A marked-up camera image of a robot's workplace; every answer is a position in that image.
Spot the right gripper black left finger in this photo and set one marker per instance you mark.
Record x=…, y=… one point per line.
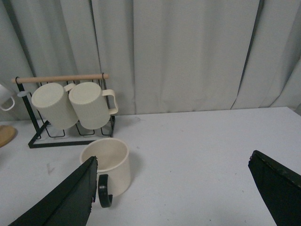
x=69, y=204

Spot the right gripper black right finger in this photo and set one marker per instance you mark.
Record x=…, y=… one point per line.
x=279, y=187

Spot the cream mug black handle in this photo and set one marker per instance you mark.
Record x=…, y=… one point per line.
x=113, y=170

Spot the wooden mug tree stand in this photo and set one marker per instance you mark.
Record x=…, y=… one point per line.
x=7, y=134

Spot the cream mug left on rack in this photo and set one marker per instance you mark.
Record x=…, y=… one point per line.
x=52, y=101

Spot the cream mug on rack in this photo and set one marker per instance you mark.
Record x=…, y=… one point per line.
x=89, y=103
x=52, y=101

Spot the cream mug right on rack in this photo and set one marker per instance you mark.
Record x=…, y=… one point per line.
x=89, y=103

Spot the white mug on tree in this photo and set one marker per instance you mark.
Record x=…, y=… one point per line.
x=5, y=95

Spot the grey curtain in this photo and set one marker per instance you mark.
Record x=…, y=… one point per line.
x=162, y=56

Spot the black wire mug rack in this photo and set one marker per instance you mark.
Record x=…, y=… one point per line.
x=45, y=134

